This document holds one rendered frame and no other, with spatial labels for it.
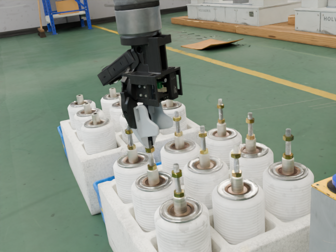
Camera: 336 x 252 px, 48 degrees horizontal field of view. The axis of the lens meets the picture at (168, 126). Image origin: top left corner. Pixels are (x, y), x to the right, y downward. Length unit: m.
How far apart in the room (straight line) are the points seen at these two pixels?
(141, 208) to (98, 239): 0.34
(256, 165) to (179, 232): 0.27
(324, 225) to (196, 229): 0.20
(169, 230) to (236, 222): 0.13
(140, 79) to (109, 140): 0.50
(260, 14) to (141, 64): 3.40
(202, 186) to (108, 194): 0.23
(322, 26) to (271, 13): 0.86
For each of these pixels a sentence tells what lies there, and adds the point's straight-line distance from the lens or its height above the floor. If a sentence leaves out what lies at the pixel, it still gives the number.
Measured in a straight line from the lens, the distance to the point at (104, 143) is 1.12.
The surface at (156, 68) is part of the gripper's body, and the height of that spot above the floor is 0.49.
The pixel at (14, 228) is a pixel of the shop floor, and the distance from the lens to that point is 1.23.
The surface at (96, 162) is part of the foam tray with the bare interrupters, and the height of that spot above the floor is 0.17.
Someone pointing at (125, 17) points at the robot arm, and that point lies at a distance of 0.63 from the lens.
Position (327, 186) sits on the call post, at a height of 0.31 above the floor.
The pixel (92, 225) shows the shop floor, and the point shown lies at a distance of 1.13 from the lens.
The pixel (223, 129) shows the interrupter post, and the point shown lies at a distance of 0.94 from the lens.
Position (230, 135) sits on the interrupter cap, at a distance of 0.94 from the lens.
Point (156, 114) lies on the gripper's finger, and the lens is 0.72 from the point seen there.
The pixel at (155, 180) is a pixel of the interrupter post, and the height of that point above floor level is 0.26.
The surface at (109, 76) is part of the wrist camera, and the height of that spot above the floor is 0.47.
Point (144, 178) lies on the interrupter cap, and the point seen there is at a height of 0.25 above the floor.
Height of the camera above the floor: 0.63
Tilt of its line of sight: 21 degrees down
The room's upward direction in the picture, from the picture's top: 6 degrees counter-clockwise
